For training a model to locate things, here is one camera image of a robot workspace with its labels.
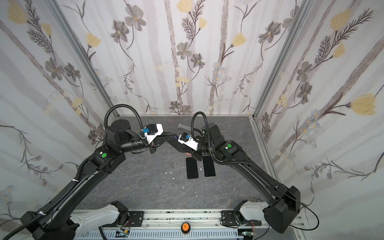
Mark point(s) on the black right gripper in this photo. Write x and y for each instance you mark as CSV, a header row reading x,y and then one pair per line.
x,y
197,153

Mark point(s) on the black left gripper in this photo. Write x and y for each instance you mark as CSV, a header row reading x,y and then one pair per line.
x,y
153,145

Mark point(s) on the phone with pink case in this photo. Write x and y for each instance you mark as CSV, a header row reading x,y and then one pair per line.
x,y
192,168

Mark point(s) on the black phone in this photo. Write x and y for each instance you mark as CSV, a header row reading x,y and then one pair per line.
x,y
209,168
174,142

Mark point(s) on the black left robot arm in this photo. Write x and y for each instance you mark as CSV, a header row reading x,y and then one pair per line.
x,y
56,221

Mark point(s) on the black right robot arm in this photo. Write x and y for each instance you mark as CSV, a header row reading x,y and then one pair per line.
x,y
281,204

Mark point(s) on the clear plastic tube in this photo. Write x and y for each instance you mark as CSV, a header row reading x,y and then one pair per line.
x,y
184,127

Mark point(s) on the orange emergency stop button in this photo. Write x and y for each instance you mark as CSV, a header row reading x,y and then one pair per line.
x,y
186,228

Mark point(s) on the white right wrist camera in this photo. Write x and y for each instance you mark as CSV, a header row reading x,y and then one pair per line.
x,y
186,139

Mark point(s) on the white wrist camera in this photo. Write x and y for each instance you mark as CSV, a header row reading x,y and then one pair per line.
x,y
186,139
151,131

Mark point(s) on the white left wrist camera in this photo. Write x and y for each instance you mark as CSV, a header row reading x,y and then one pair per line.
x,y
151,131

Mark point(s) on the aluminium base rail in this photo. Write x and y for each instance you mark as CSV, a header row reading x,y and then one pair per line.
x,y
199,224

